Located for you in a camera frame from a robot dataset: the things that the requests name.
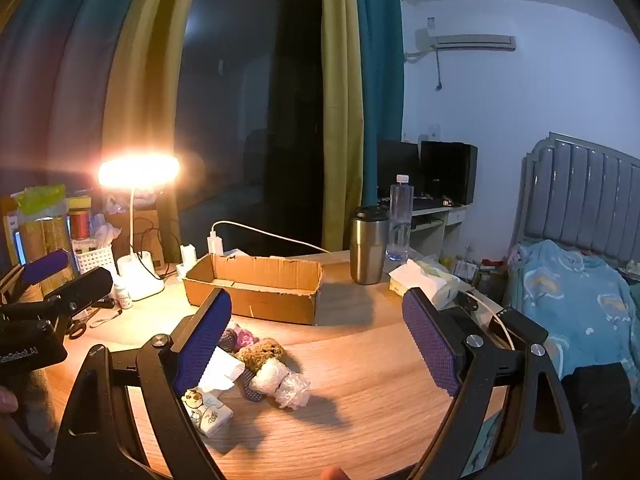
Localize white desk lamp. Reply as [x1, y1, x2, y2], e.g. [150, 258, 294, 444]
[98, 154, 181, 302]

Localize crumpled clear plastic wrap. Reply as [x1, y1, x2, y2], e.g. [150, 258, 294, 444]
[248, 358, 311, 410]

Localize brown carton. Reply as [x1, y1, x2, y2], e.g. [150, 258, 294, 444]
[104, 204, 162, 267]

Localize white charger with cable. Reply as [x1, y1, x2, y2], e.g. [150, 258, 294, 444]
[207, 220, 332, 257]

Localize yellow and teal curtain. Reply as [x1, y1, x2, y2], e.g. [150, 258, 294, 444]
[320, 0, 405, 252]

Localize black scissors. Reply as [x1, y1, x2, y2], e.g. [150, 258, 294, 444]
[64, 316, 92, 339]

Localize stainless steel tumbler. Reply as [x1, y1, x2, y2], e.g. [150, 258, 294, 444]
[350, 206, 390, 286]

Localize multicoloured curtain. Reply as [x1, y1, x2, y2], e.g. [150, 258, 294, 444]
[0, 0, 203, 266]

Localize white computer desk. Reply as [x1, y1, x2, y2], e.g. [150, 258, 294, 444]
[409, 199, 469, 262]

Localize dark dotted sock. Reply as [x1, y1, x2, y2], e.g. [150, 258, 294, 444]
[242, 370, 266, 404]
[217, 327, 241, 354]

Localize white tissue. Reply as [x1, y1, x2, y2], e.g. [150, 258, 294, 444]
[197, 347, 246, 392]

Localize white power adapter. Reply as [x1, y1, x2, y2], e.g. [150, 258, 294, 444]
[175, 243, 197, 281]

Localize white air conditioner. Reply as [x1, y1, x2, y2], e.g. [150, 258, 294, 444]
[414, 29, 517, 54]

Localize yellow tissue pack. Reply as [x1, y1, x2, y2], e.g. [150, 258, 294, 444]
[389, 259, 461, 309]

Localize black cloth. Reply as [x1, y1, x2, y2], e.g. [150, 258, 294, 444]
[561, 361, 640, 480]

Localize person's left forearm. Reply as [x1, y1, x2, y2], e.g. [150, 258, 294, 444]
[0, 364, 57, 466]

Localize white plastic basket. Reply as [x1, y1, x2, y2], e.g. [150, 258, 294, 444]
[72, 240, 115, 277]

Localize black computer monitor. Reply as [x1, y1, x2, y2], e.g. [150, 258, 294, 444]
[420, 140, 479, 206]
[376, 139, 421, 199]

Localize red can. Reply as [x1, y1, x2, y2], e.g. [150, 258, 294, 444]
[68, 209, 91, 241]

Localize light blue printed blanket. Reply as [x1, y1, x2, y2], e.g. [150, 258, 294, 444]
[504, 239, 637, 378]

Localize clear plastic water bottle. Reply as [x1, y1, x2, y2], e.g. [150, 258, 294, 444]
[389, 174, 415, 262]

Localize cardboard box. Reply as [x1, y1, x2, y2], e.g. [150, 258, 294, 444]
[182, 253, 324, 326]

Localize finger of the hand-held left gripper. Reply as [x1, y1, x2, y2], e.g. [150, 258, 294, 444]
[42, 266, 115, 322]
[0, 249, 72, 306]

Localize brown knitted toy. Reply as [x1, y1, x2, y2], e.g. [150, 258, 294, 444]
[235, 338, 287, 374]

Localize grey padded headboard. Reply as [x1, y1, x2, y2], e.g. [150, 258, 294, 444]
[512, 132, 640, 283]

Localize green snack bag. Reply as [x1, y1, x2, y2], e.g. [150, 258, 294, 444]
[16, 184, 67, 217]

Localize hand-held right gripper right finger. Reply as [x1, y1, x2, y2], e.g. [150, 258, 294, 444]
[400, 286, 583, 480]

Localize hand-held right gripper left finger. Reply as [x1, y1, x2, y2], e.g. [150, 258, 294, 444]
[52, 287, 246, 480]

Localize white cable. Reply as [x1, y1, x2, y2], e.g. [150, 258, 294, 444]
[467, 290, 516, 351]

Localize dark glass window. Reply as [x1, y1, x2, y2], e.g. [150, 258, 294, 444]
[172, 0, 328, 256]

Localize printed tissue packet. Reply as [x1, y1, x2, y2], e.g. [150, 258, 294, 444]
[180, 388, 234, 439]

